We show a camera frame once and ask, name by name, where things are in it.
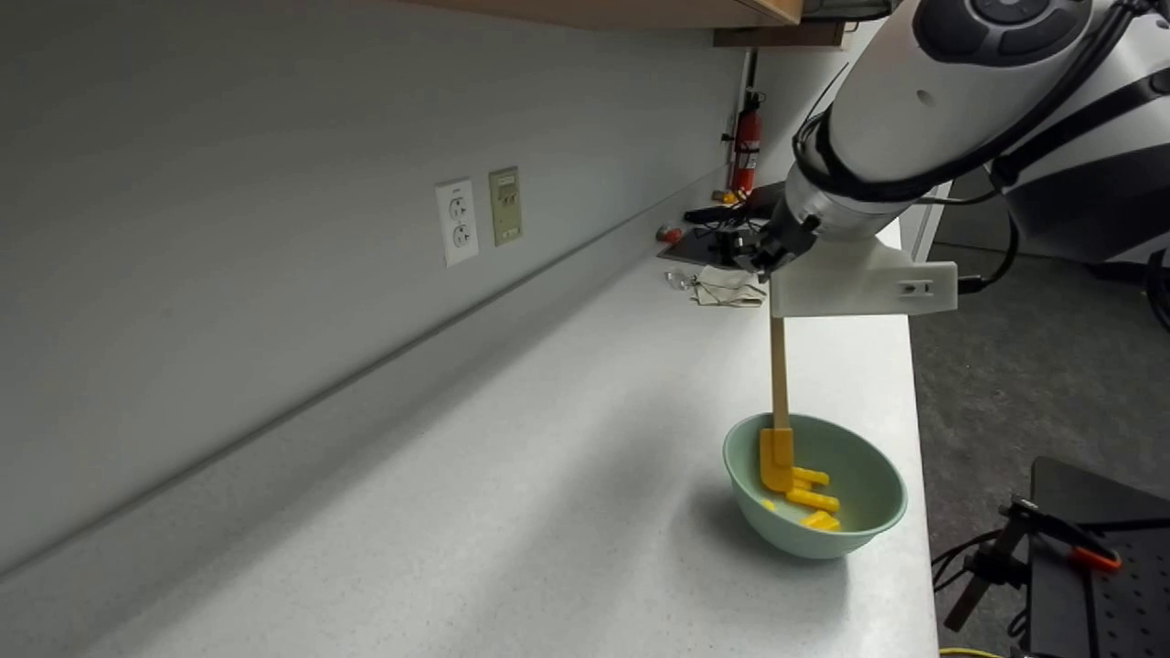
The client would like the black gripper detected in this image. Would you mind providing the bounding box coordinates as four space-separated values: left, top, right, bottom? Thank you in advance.
746 201 821 274

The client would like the wooden cooking stick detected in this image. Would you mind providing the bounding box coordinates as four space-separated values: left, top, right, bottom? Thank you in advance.
761 322 794 494

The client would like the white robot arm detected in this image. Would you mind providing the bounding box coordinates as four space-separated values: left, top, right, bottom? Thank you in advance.
749 0 1170 269

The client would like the yellow food stick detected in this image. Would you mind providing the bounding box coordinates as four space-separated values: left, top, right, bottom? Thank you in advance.
787 487 843 514
794 467 829 490
801 511 843 535

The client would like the green bowl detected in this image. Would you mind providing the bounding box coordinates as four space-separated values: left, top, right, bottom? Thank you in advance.
721 412 906 559

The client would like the beige cloth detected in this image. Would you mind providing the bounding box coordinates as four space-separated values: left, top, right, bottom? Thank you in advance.
667 267 767 306

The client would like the red fire extinguisher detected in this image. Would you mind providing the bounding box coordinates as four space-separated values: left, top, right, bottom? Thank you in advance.
724 51 761 205

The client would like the black cart with tools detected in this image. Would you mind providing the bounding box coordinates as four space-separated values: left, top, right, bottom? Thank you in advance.
1028 457 1170 658

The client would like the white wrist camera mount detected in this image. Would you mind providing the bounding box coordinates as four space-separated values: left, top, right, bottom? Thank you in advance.
767 238 958 317

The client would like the beige wall switch plate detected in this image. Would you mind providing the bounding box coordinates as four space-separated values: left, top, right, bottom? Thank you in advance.
492 169 523 245

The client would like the white wall outlet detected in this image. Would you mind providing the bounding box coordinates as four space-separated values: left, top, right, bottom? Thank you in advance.
437 180 479 267

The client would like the orange handled tool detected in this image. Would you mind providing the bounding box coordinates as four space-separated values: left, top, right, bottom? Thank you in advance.
1007 496 1122 573

